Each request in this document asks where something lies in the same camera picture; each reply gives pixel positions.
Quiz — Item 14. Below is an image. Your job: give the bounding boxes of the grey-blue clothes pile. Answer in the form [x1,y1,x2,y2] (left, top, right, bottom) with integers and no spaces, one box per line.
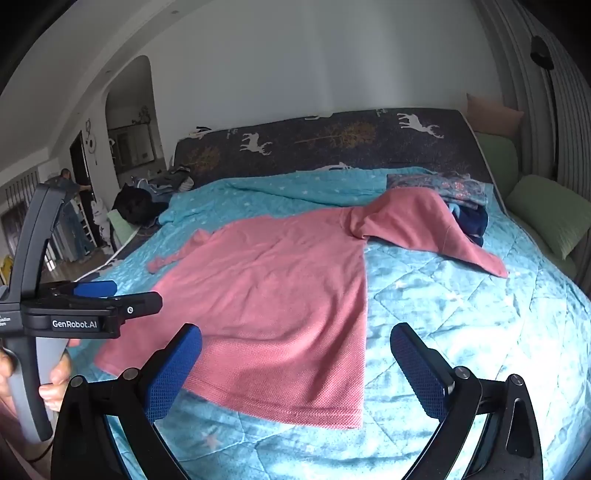
[139,166,197,200]

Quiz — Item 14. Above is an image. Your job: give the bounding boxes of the floral folded cloth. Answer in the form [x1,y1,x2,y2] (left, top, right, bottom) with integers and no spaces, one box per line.
[386,171,489,208]

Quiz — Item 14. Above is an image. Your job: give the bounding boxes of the pale green cushion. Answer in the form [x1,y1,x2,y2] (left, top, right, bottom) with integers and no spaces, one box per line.
[107,209,140,251]

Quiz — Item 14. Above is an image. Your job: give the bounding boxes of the large green pillow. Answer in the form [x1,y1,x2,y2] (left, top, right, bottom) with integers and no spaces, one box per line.
[505,174,590,260]

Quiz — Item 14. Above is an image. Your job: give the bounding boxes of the person's left hand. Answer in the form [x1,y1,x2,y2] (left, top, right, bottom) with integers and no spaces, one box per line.
[0,340,81,412]

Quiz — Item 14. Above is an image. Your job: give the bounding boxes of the grey curtain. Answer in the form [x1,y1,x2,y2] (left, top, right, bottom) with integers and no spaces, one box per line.
[475,0,591,199]

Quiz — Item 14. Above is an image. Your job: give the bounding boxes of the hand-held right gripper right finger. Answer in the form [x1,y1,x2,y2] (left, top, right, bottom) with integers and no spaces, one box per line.
[389,323,544,480]

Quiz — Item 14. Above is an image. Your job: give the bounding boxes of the navy folded clothes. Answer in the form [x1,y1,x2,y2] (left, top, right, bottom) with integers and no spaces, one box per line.
[450,203,490,248]

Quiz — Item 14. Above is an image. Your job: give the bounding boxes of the blue star-print quilt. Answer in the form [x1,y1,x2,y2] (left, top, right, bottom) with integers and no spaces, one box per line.
[76,167,591,480]

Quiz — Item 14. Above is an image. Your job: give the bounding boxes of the small green pillow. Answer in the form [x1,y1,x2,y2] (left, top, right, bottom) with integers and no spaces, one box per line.
[475,131,520,188]

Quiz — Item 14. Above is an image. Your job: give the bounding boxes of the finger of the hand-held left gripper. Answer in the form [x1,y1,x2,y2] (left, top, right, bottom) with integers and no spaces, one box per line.
[39,280,118,301]
[111,292,164,324]

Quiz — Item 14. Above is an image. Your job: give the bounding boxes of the dark deer-print bed cover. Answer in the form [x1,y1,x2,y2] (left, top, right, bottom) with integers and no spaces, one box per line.
[172,107,509,214]

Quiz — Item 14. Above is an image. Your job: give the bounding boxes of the pink knit top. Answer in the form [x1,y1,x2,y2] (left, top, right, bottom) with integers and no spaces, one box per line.
[95,188,509,431]

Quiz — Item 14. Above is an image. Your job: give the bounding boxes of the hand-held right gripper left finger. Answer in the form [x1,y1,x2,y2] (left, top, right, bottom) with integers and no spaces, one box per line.
[50,323,204,480]

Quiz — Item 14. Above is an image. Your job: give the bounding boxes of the pink pillow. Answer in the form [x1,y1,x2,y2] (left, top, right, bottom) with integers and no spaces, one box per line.
[466,92,525,139]

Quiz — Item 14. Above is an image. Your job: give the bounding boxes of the black clothes pile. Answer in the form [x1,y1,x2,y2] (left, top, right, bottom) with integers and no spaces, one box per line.
[112,182,169,228]

